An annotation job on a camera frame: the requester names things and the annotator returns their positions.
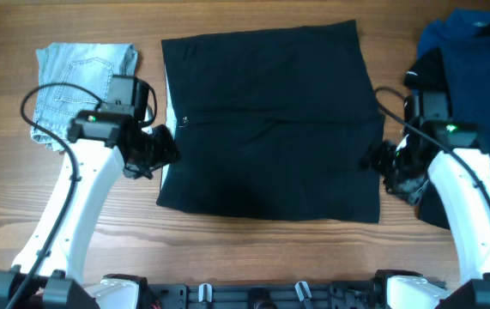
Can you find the folded light blue jeans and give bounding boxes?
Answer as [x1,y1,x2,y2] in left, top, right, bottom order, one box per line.
[33,42,138,140]

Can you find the black shorts garment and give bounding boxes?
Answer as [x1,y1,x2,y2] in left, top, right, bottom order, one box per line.
[157,21,384,223]

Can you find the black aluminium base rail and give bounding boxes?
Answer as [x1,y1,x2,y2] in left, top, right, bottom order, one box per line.
[149,281,386,309]

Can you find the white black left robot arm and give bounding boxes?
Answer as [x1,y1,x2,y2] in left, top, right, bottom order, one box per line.
[0,111,179,308]

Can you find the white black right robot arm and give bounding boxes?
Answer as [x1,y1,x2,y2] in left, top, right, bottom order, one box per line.
[364,121,490,308]

